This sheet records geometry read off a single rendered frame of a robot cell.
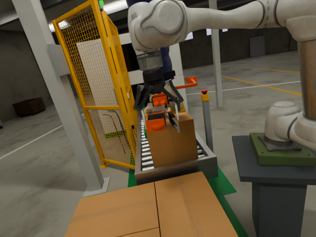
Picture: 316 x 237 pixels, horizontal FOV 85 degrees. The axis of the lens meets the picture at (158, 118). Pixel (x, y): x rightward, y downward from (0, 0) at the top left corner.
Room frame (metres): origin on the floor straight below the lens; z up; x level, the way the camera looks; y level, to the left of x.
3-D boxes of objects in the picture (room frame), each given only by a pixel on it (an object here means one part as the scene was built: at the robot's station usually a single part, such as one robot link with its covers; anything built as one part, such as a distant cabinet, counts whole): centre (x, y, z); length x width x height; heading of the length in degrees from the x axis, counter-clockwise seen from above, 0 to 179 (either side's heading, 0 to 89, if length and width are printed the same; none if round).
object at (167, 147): (1.58, -0.07, 0.75); 0.60 x 0.40 x 0.40; 3
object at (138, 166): (2.37, 0.30, 0.50); 2.31 x 0.05 x 0.19; 2
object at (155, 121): (0.66, 0.01, 1.22); 0.08 x 0.07 x 0.05; 173
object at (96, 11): (2.19, 0.69, 1.05); 0.87 x 0.10 x 2.10; 54
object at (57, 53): (1.93, 0.87, 1.62); 0.20 x 0.05 x 0.30; 2
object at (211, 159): (1.21, -0.07, 0.58); 0.70 x 0.03 x 0.06; 92
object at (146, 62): (0.67, -0.01, 1.46); 0.09 x 0.09 x 0.06
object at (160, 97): (1.01, -0.04, 1.22); 0.10 x 0.08 x 0.06; 83
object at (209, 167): (1.21, -0.07, 0.48); 0.70 x 0.03 x 0.15; 92
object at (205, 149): (2.39, -0.36, 0.50); 2.31 x 0.05 x 0.19; 2
